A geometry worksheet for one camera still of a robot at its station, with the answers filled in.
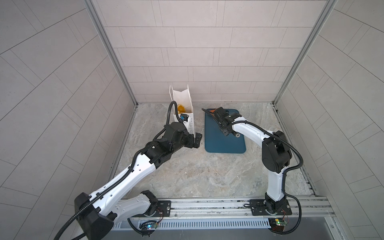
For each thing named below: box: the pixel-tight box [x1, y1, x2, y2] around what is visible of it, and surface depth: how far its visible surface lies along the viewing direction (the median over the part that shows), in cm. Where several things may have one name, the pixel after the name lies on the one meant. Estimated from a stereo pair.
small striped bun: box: [177, 104, 186, 114], surface depth 98 cm
